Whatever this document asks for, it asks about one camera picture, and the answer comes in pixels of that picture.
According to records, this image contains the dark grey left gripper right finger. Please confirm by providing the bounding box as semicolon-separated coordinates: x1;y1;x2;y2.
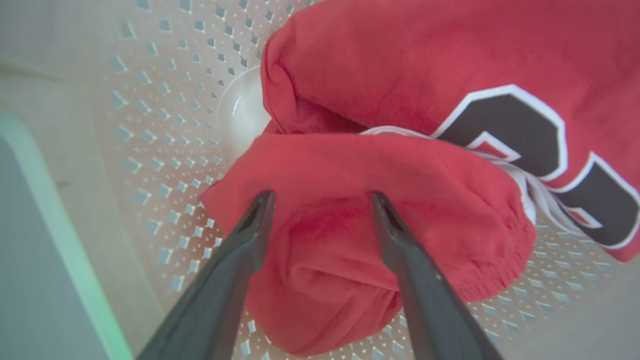
371;191;504;360

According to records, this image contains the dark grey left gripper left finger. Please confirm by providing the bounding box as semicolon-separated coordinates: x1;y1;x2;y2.
136;189;277;360

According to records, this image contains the red jersey with black numbers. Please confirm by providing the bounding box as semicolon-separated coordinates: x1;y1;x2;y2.
200;0;640;357

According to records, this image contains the cream perforated laundry basket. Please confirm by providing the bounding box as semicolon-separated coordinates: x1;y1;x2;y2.
0;0;640;360

